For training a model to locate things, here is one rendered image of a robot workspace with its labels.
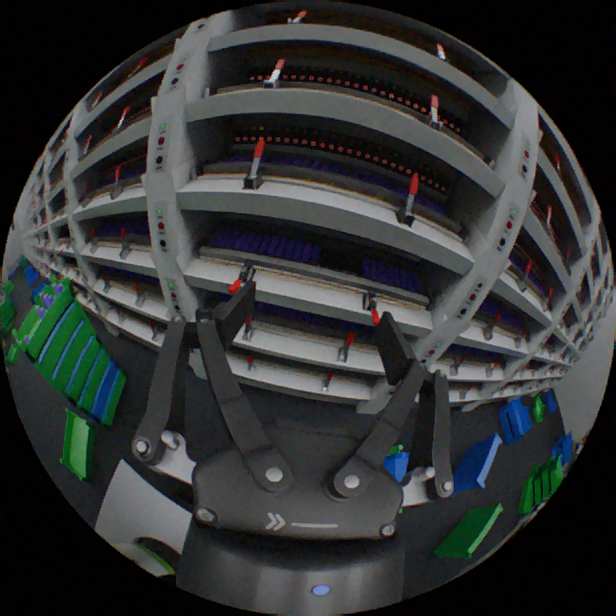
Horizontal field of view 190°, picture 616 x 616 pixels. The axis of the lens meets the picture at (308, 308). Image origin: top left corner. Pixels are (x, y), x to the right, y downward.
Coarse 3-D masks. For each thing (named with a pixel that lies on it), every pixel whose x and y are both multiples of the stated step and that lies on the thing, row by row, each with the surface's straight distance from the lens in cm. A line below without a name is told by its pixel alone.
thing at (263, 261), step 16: (208, 256) 49; (224, 256) 46; (240, 256) 44; (256, 256) 44; (304, 272) 42; (320, 272) 42; (336, 272) 43; (336, 288) 42; (368, 288) 44; (384, 288) 45; (400, 288) 48; (400, 304) 47
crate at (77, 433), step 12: (72, 420) 125; (84, 420) 107; (72, 432) 126; (84, 432) 117; (72, 444) 125; (84, 444) 117; (72, 456) 126; (84, 456) 117; (72, 468) 124; (84, 468) 118; (84, 480) 110
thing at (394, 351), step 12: (384, 312) 20; (384, 324) 19; (396, 324) 18; (384, 336) 18; (396, 336) 16; (384, 348) 18; (396, 348) 16; (408, 348) 15; (384, 360) 17; (396, 360) 16; (408, 360) 15; (396, 372) 15; (396, 384) 16
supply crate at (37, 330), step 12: (48, 288) 96; (72, 288) 80; (60, 300) 77; (36, 312) 94; (48, 312) 75; (60, 312) 78; (24, 324) 93; (36, 324) 92; (48, 324) 76; (24, 336) 94; (36, 336) 74; (24, 348) 74; (36, 348) 75
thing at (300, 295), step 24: (216, 216) 58; (240, 216) 55; (264, 216) 53; (192, 240) 50; (288, 240) 51; (360, 240) 52; (192, 264) 50; (216, 264) 48; (384, 264) 54; (432, 264) 58; (216, 288) 47; (240, 288) 43; (264, 288) 41; (288, 288) 41; (312, 288) 42; (432, 288) 55; (312, 312) 44; (336, 312) 42; (360, 312) 42; (408, 312) 48; (432, 312) 52
